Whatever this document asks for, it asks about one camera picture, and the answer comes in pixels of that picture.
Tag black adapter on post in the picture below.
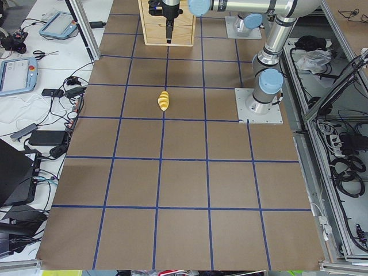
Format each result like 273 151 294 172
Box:
89 21 106 29

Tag white power strip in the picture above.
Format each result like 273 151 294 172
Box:
328 134 344 157

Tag grey usb hub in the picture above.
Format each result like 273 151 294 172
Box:
10 123 38 140

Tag brown gridded table mat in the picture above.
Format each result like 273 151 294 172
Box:
37 1 324 270

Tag coiled black cables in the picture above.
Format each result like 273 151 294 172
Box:
330 160 366 199

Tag aluminium frame post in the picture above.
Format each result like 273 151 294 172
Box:
65 0 101 63

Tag wooden drawer cabinet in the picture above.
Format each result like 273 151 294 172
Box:
138 1 196 47

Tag black device with wires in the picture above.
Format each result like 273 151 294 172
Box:
1 28 28 54

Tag upper teach pendant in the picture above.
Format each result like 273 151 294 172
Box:
39 11 77 40

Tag yellow toy croissant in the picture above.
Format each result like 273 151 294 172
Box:
158 91 170 112

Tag black laptop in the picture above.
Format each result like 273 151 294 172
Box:
1 140 41 207

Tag lower teach pendant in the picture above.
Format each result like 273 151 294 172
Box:
1 57 38 97

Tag teach pendant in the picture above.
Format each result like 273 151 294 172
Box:
39 11 77 40
1 57 38 97

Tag black scissors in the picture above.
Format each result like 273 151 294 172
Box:
32 50 59 60

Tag black power brick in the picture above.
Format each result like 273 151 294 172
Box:
29 130 67 146

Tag crumpled white cloth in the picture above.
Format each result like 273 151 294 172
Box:
296 49 332 74

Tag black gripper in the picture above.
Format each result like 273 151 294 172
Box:
148 0 183 44

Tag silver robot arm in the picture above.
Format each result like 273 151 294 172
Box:
188 0 321 114
225 13 263 40

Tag black bundle on rack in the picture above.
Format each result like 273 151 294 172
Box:
294 36 327 51

